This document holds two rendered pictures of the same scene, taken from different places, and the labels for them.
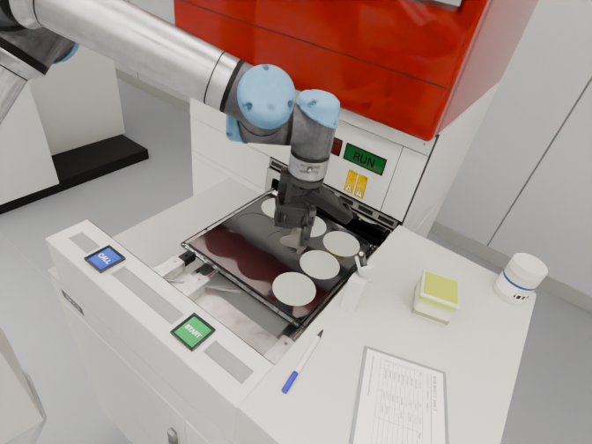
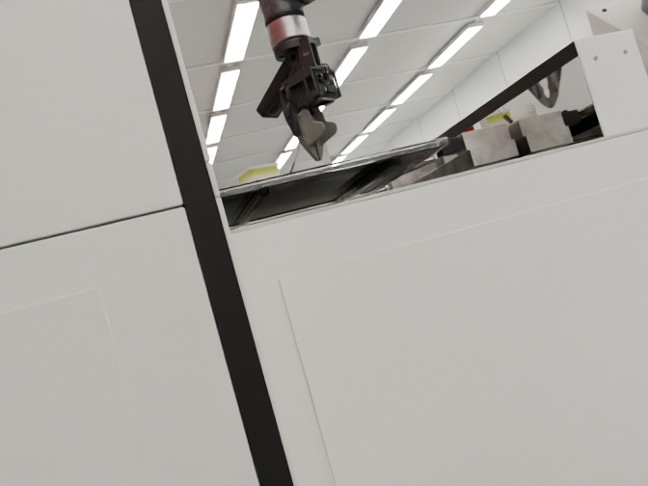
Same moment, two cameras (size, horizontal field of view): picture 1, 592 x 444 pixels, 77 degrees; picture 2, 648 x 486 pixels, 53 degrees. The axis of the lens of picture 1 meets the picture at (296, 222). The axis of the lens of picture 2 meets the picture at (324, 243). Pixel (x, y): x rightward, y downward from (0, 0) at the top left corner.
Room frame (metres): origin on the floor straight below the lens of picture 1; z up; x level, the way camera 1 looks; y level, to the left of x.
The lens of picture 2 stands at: (1.47, 0.78, 0.74)
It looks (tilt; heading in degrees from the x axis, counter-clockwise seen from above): 4 degrees up; 225
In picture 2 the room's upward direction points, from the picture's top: 16 degrees counter-clockwise
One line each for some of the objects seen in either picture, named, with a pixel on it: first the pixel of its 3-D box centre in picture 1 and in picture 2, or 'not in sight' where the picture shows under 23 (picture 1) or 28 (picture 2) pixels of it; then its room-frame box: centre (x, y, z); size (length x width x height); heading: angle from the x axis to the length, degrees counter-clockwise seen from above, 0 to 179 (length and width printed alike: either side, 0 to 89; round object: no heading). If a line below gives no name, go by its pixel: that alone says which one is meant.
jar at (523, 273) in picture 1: (519, 278); not in sight; (0.62, -0.50, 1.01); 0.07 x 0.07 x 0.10
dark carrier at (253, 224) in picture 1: (285, 244); (303, 194); (0.72, 0.02, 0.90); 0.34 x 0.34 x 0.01; 60
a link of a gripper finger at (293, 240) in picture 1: (292, 241); (324, 133); (0.61, 0.00, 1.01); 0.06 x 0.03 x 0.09; 96
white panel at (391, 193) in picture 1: (284, 147); (147, 113); (1.01, 0.07, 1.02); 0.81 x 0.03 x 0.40; 60
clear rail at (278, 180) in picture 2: (233, 213); (332, 168); (0.81, 0.18, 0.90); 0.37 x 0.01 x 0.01; 150
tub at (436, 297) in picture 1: (434, 298); (260, 183); (0.53, -0.30, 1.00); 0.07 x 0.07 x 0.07; 77
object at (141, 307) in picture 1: (151, 317); (511, 142); (0.44, 0.25, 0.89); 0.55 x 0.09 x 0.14; 60
